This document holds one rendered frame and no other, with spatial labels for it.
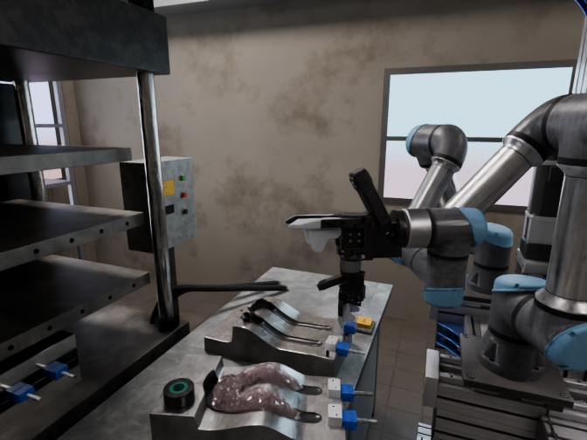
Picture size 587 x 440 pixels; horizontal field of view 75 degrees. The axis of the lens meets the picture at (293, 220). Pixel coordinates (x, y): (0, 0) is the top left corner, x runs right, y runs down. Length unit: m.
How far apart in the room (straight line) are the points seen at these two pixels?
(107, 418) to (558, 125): 1.34
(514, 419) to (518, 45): 2.51
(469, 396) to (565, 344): 0.32
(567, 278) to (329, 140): 2.54
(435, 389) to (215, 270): 3.11
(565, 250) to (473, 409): 0.48
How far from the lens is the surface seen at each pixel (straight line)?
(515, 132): 0.95
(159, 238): 1.60
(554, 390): 1.12
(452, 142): 1.30
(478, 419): 1.18
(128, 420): 1.32
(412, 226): 0.71
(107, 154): 1.52
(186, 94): 3.84
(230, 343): 1.46
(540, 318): 0.95
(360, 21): 3.26
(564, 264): 0.91
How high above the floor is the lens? 1.63
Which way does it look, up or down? 14 degrees down
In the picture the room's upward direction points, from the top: straight up
